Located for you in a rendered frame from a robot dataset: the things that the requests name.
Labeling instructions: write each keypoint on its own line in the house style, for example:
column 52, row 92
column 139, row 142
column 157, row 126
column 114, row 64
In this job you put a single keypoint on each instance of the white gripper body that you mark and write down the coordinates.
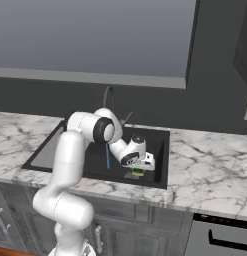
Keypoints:
column 149, row 166

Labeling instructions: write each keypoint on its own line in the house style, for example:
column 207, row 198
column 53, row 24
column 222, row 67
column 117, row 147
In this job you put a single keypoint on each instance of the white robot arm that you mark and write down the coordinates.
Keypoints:
column 70, row 156

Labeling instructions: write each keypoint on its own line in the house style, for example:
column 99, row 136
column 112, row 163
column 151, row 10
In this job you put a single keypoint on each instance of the green and yellow sponge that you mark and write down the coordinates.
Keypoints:
column 138, row 172

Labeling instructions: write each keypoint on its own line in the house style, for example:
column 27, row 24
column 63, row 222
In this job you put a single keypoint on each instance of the black sink basin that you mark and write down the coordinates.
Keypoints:
column 155, row 146

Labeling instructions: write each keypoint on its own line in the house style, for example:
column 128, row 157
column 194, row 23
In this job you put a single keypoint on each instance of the blue water stream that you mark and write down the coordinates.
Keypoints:
column 107, row 156

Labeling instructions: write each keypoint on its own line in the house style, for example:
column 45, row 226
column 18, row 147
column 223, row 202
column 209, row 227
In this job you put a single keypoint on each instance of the grey drawer front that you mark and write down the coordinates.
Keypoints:
column 115, row 206

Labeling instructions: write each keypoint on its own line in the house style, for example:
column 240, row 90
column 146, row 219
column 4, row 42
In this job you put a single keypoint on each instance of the grey cupboard door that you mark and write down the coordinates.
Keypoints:
column 138, row 240
column 18, row 226

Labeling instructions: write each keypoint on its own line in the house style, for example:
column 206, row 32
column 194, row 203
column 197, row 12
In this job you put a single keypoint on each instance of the grey dishwasher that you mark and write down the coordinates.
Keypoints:
column 201, row 240

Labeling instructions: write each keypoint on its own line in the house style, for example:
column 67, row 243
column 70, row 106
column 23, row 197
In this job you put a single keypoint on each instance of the large window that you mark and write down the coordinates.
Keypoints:
column 95, row 36

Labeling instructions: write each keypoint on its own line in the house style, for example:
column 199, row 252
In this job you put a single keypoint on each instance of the dark wall cupboard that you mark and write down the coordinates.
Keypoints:
column 244, row 46

